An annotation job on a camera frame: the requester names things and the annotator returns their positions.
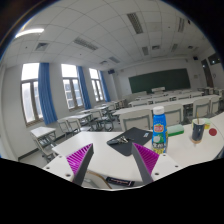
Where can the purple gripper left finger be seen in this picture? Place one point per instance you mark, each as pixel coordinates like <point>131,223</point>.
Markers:
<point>79,161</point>

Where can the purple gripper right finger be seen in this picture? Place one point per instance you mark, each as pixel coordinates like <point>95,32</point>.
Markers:
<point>146,160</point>

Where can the black mouse pad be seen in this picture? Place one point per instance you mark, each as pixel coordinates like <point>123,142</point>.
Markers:
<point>134,135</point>

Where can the bunch of keys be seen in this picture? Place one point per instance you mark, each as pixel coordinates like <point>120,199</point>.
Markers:
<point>122,139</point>

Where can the black marker pen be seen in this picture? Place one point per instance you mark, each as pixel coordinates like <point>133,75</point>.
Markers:
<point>120,182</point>

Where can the blue plastic drink bottle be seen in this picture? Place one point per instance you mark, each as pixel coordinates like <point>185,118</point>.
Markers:
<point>160,134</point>

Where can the small white desk left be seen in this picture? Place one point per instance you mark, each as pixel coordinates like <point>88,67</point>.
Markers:
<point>44,138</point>

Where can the green white sponge eraser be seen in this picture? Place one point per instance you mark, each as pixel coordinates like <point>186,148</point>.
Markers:
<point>175,130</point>

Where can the white chair behind table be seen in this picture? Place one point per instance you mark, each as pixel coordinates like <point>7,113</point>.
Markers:
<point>141,119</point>

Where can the white chair right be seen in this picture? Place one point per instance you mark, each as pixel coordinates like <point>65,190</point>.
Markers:
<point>174,114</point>

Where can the dark blue paper cup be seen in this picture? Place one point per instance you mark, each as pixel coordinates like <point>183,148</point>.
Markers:
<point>198,126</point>

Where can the left blue curtain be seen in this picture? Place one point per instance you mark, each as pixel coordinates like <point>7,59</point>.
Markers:
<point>45,96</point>

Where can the blue curtain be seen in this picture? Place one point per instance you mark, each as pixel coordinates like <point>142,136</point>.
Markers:
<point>84,90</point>
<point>45,96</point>
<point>104,86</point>

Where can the right blue curtain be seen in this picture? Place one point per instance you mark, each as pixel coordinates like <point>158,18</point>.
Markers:
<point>104,86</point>

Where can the red round disc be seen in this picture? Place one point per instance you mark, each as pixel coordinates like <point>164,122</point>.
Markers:
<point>213,132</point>

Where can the middle blue curtain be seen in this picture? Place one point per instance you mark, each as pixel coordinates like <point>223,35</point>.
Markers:
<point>84,90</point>

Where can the green chalkboard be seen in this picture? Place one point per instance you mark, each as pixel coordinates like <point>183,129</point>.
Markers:
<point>169,79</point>

